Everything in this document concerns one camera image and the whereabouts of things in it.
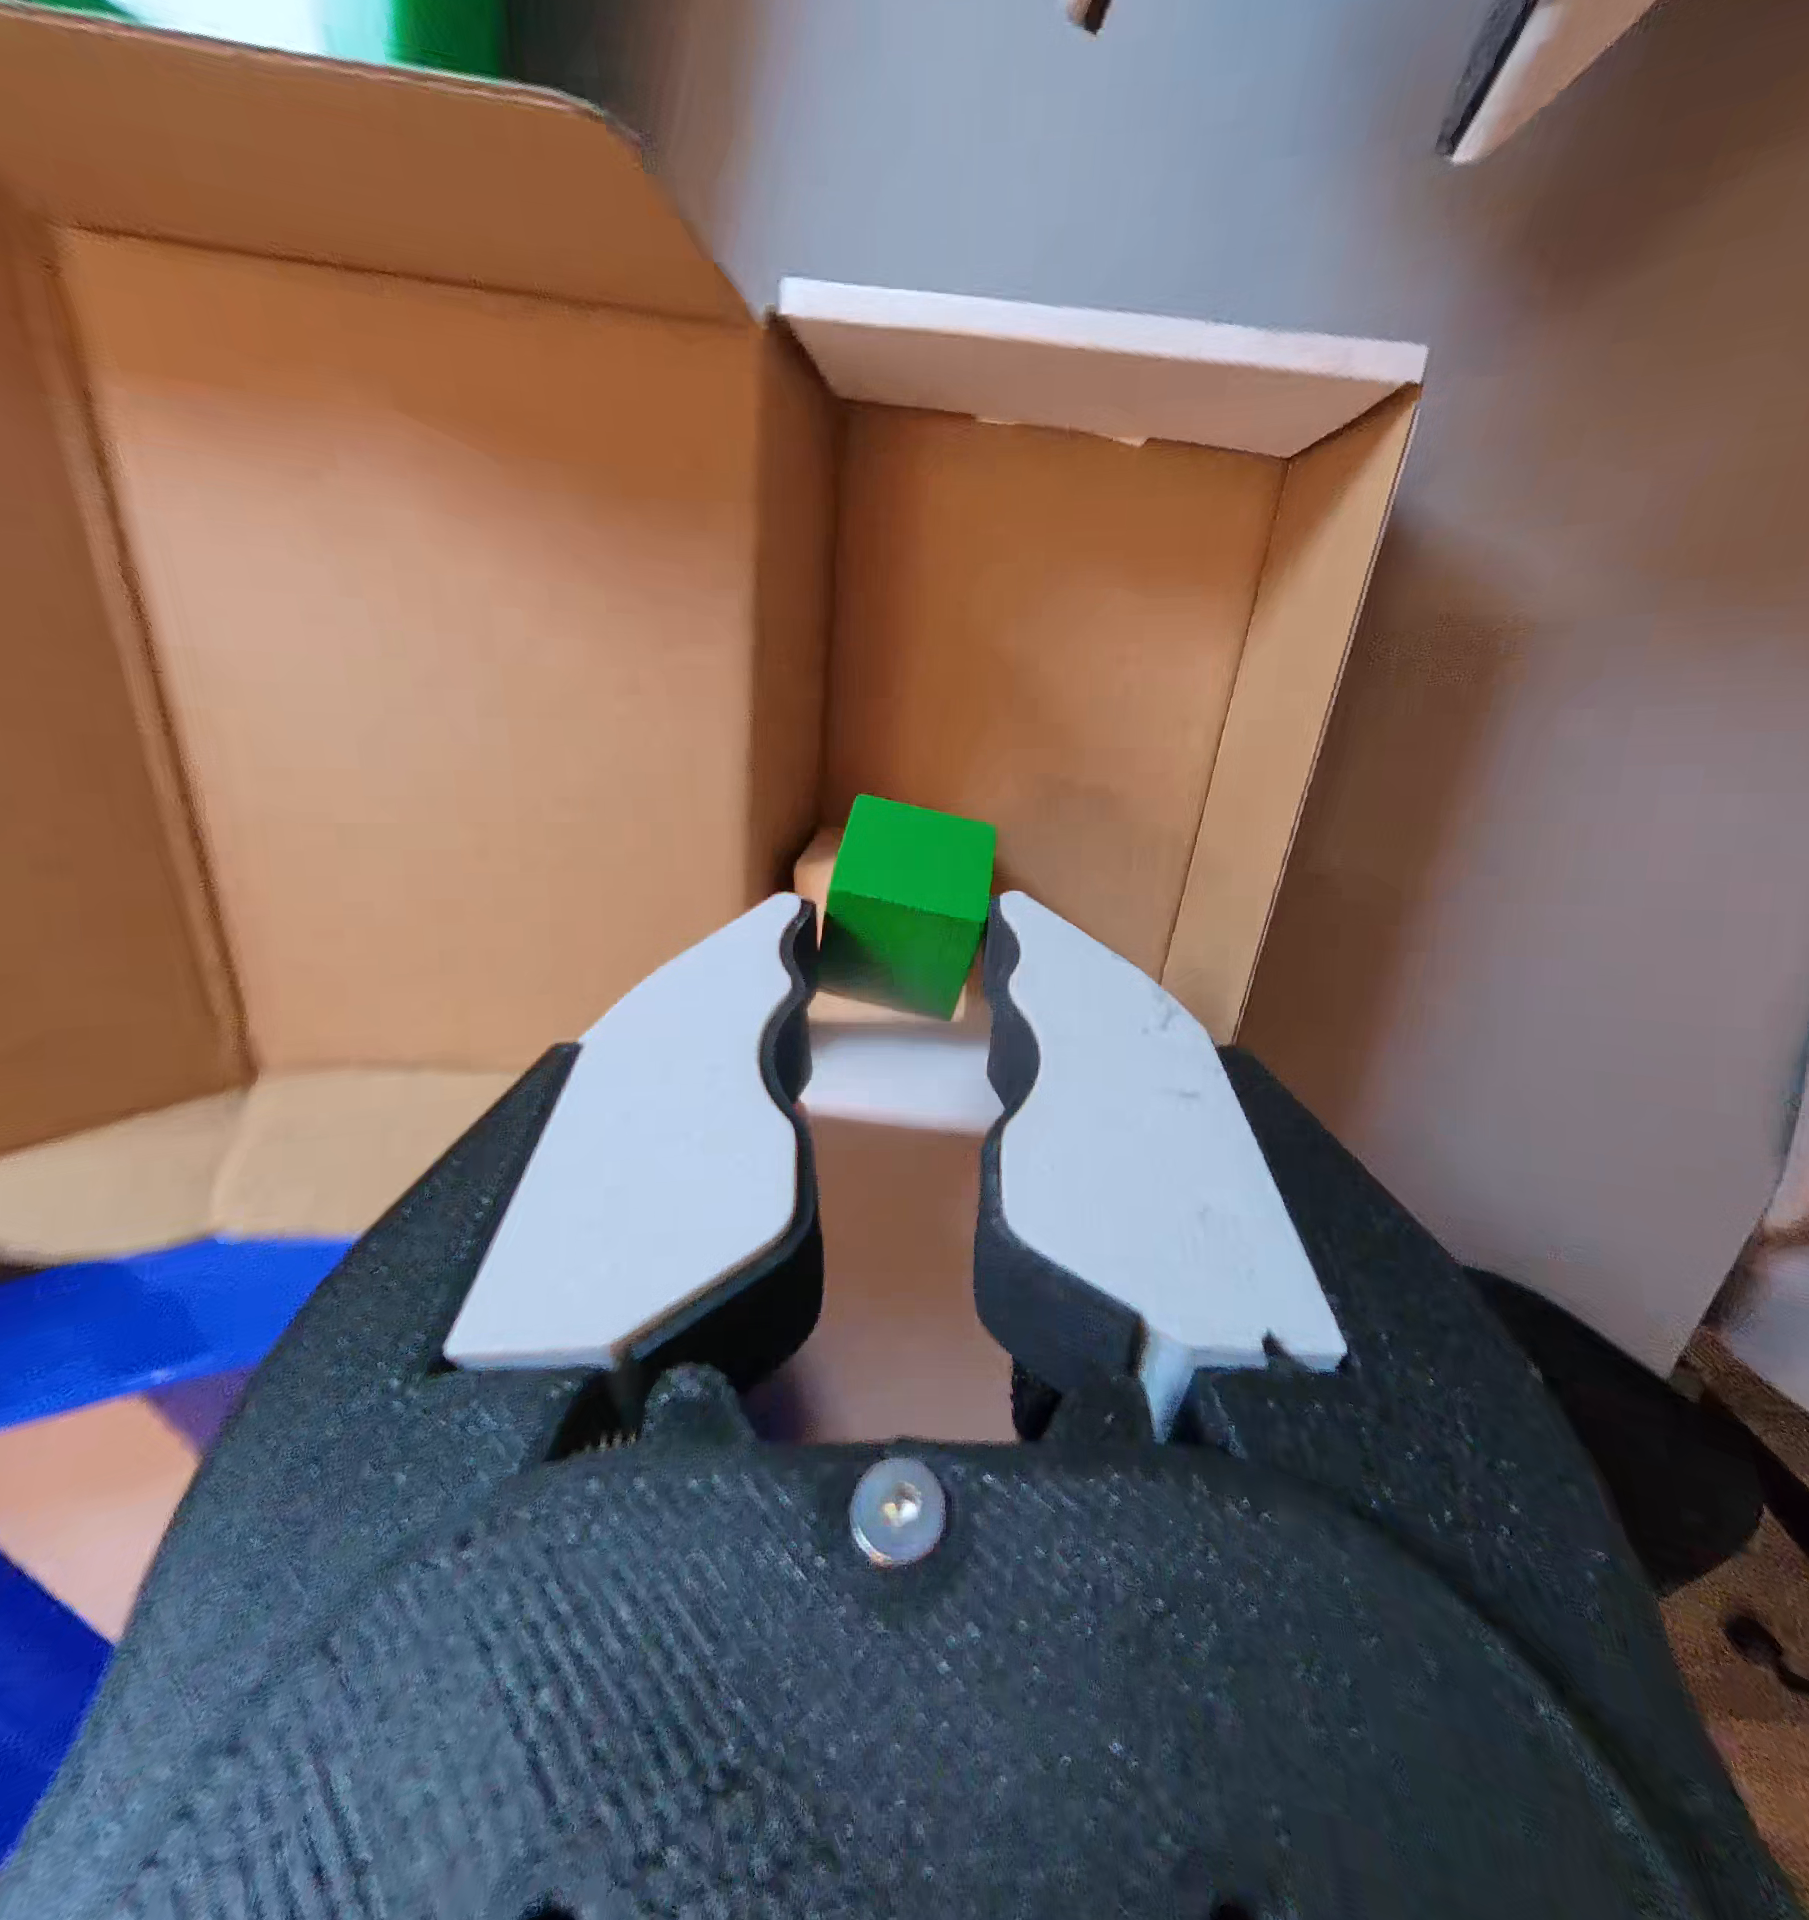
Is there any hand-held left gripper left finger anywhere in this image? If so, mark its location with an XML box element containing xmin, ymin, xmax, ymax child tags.
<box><xmin>438</xmin><ymin>892</ymin><xmax>832</xmax><ymax>1397</ymax></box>

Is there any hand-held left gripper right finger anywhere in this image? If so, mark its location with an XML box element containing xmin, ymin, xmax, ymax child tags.
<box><xmin>976</xmin><ymin>889</ymin><xmax>1351</xmax><ymax>1445</ymax></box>

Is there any natural wooden cube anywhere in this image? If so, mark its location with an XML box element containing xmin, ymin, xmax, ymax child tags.
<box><xmin>790</xmin><ymin>835</ymin><xmax>984</xmax><ymax>1028</ymax></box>

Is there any green wooden cube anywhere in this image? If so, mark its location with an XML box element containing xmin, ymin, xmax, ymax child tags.
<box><xmin>817</xmin><ymin>795</ymin><xmax>1000</xmax><ymax>1021</ymax></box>

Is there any cardboard mailer box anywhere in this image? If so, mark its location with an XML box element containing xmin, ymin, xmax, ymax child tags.
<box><xmin>0</xmin><ymin>0</ymin><xmax>1430</xmax><ymax>1270</ymax></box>

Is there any green plastic bin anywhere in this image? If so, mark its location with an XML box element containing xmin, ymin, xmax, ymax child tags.
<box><xmin>378</xmin><ymin>0</ymin><xmax>514</xmax><ymax>79</ymax></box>

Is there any blue plastic bin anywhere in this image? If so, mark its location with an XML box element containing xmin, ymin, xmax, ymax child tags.
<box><xmin>0</xmin><ymin>1237</ymin><xmax>366</xmax><ymax>1885</ymax></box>

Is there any black mesh office chair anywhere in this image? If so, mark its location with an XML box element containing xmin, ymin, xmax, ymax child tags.
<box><xmin>1460</xmin><ymin>1268</ymin><xmax>1770</xmax><ymax>1598</ymax></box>

